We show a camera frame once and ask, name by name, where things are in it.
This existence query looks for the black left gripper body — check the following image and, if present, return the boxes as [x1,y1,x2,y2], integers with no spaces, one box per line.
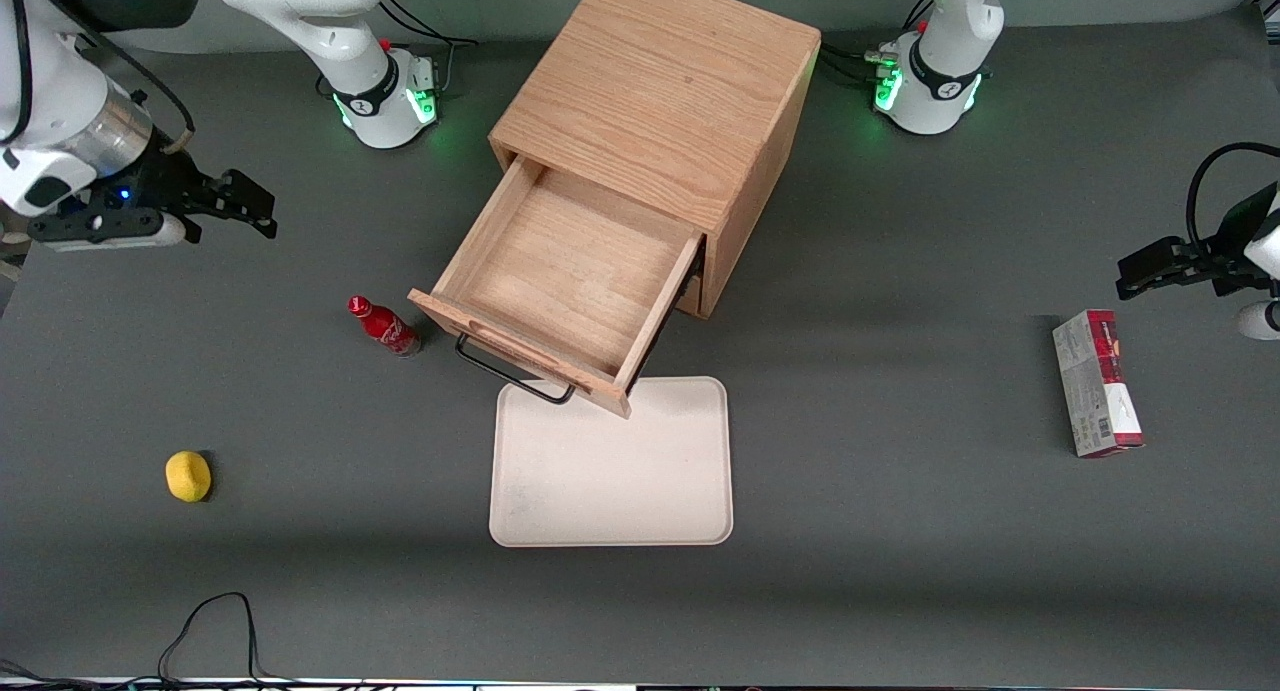
[1204,186,1280,295]

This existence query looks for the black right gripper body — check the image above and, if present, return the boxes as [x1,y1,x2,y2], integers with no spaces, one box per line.
[118,151,217,223]

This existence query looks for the wooden drawer cabinet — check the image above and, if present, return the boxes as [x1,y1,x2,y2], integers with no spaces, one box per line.
[489,0,822,320]

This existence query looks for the grey and red carton box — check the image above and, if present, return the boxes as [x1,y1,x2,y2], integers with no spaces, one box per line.
[1052,309,1145,459]

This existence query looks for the red cola bottle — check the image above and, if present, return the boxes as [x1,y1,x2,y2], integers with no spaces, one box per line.
[347,295,422,358]

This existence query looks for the yellow lemon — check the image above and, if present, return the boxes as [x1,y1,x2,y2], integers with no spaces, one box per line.
[165,450,213,503]

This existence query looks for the beige rectangular tray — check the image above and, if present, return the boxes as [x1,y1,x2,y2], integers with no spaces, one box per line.
[489,376,734,548]

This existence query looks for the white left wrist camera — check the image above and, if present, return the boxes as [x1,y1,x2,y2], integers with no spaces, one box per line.
[1237,299,1280,342]

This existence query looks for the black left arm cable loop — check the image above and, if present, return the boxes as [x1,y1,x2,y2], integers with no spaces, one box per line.
[1186,141,1280,254]

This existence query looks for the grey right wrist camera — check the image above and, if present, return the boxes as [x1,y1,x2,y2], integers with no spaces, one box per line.
[27,208,188,253]

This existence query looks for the black right arm base cables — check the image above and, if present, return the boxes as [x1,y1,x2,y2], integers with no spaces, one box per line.
[378,0,480,100]

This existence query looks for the black arm base cables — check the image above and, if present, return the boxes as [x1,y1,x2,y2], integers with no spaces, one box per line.
[378,0,480,100]
[818,0,937,90]

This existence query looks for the black left arm base cables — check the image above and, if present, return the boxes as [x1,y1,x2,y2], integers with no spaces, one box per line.
[818,0,937,90]

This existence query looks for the thin black floor cable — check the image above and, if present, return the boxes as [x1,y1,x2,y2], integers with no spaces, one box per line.
[0,592,301,691]

